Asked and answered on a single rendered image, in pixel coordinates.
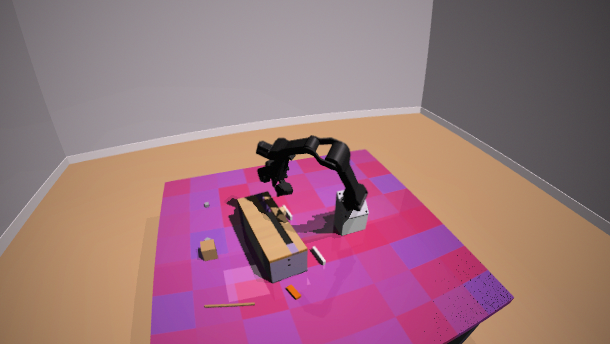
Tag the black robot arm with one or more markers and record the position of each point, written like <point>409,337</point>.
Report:
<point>283,150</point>

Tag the small orange block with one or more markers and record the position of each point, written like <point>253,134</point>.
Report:
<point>293,292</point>

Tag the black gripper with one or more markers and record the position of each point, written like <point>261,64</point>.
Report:
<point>283,188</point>

